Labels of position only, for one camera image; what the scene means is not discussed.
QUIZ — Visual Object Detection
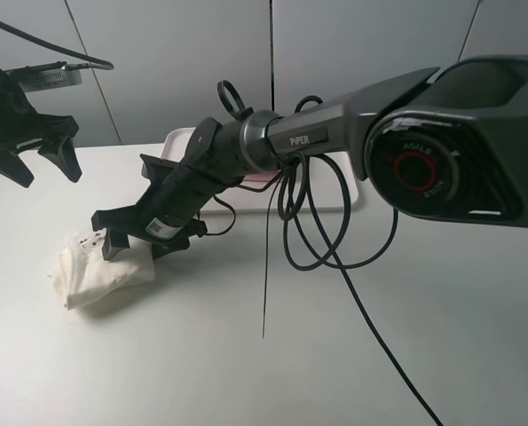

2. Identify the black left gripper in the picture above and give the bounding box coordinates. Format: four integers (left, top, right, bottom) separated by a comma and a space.
0, 68, 83, 187

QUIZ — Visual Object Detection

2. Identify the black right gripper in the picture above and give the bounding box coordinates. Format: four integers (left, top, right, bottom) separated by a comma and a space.
90, 159, 209, 263

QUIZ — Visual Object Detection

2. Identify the cream white towel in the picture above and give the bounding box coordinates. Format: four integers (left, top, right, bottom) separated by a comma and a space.
48, 230, 155, 311

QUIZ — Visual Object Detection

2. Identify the pink towel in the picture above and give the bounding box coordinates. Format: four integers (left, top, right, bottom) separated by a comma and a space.
243, 171, 278, 184

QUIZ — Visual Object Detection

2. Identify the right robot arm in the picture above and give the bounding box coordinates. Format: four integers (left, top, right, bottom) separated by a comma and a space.
91, 55, 528, 259

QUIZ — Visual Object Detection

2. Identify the white rectangular plastic tray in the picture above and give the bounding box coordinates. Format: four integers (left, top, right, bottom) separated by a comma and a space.
161, 127, 359, 214

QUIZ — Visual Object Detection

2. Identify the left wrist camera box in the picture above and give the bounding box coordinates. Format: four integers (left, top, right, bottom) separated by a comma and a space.
5, 61, 82, 93

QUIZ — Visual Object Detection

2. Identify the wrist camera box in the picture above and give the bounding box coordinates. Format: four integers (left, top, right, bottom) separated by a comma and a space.
5, 61, 82, 93
140, 154, 178, 187

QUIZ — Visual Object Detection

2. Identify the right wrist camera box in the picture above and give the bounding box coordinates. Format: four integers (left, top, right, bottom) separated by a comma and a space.
140, 154, 178, 187

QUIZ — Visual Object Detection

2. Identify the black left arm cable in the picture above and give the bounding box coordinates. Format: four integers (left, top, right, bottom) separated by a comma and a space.
0, 11, 114, 72

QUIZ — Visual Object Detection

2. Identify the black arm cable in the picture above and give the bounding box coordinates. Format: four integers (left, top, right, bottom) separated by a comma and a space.
0, 11, 114, 72
196, 79, 445, 426

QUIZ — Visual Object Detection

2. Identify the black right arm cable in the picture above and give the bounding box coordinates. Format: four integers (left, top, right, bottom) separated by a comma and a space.
196, 79, 445, 426

